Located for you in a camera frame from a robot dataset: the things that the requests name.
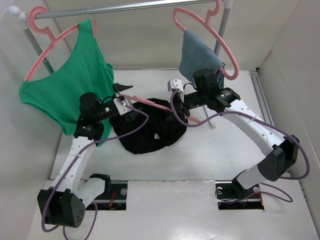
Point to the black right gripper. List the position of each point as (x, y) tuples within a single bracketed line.
[(180, 107)]

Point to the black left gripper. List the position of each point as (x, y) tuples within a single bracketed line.
[(131, 115)]

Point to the pink plastic hanger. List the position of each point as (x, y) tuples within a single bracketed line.
[(153, 104)]

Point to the black t shirt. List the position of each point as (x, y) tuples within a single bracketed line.
[(161, 130)]

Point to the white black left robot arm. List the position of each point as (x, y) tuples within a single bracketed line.
[(64, 203)]

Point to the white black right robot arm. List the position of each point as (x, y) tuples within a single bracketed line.
[(280, 149)]

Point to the blue denim shorts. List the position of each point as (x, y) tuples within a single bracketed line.
[(196, 55)]

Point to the green tank top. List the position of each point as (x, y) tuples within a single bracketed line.
[(58, 95)]

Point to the metal clothes rack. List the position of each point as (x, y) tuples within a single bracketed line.
[(43, 40)]

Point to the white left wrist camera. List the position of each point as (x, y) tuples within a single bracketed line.
[(123, 106)]

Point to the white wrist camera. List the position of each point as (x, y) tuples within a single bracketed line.
[(123, 106), (176, 84)]

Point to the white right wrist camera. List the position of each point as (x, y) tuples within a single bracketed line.
[(176, 84)]

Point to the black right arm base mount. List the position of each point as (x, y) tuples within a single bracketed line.
[(232, 197)]

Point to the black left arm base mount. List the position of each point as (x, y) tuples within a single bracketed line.
[(113, 198)]

